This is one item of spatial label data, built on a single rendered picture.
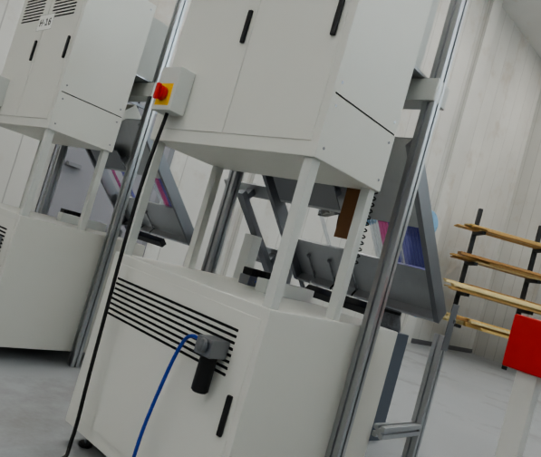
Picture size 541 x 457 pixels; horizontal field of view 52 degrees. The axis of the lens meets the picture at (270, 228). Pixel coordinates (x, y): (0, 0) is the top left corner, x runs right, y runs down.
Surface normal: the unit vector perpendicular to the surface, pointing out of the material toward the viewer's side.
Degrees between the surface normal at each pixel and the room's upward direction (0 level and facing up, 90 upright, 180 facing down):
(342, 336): 90
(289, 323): 90
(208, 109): 90
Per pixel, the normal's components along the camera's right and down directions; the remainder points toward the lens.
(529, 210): -0.68, -0.23
